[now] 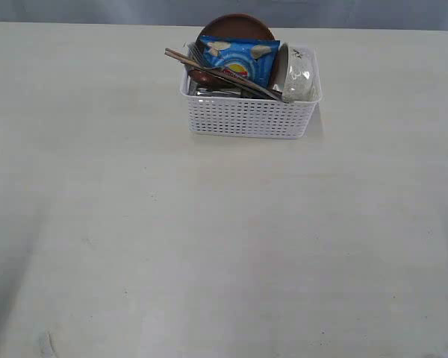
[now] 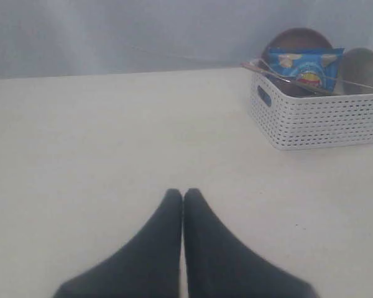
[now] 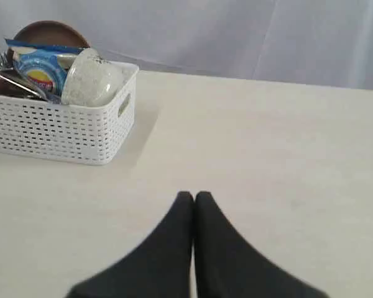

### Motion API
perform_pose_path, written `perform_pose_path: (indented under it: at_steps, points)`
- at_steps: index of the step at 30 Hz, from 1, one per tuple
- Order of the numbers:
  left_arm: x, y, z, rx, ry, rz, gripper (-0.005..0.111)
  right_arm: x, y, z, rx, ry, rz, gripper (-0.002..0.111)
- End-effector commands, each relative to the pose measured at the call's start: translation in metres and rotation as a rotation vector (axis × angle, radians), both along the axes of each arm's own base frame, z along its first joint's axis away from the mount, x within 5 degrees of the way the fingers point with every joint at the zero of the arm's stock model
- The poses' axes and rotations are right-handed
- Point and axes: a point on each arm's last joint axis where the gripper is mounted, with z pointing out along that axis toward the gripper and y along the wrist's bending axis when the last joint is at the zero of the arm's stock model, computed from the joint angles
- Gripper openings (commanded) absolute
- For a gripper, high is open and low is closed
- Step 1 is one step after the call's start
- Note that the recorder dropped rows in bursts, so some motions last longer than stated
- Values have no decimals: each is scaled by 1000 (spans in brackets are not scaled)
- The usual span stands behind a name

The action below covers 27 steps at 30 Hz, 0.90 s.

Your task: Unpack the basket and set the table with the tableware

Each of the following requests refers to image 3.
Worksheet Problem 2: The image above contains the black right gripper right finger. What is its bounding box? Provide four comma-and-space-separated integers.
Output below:
195, 191, 327, 297

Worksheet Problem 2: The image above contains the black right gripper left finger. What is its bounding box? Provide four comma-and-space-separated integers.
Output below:
67, 191, 193, 297

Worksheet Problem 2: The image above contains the white speckled ceramic bowl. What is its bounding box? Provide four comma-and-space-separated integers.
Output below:
61, 48, 124, 107

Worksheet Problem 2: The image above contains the silver table knife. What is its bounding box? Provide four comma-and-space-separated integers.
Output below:
0, 72, 47, 101

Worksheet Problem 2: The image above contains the blue chips bag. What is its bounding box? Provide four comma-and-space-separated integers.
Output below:
5, 38, 84, 104

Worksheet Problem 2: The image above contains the brown round plate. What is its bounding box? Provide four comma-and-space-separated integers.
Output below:
0, 20, 90, 93

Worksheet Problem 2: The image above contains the silver metal fork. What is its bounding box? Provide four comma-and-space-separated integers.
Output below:
0, 46, 13, 71

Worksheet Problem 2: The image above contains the white perforated plastic basket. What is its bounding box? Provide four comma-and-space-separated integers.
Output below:
0, 61, 139, 165

